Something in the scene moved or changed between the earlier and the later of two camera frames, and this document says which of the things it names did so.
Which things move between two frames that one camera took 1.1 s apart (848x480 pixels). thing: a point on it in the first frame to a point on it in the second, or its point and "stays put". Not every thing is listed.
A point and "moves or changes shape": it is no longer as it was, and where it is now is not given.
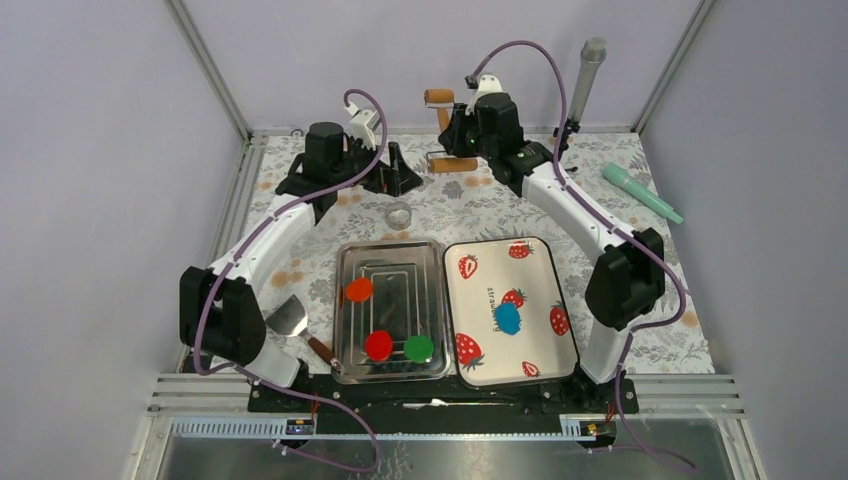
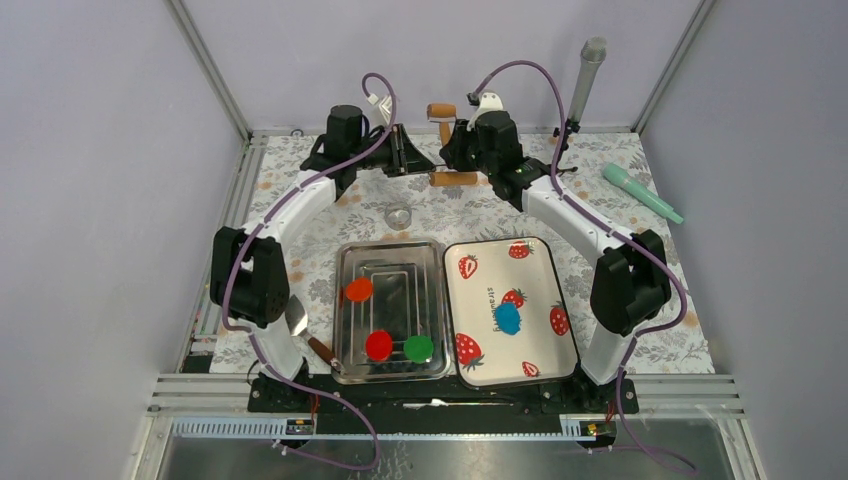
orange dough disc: [359, 289] stays put
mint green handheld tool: [617, 176] stays put
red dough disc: [378, 345] stays put
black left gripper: [395, 179] to [404, 157]
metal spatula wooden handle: [289, 319] stays put
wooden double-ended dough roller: [439, 162] moves or changes shape
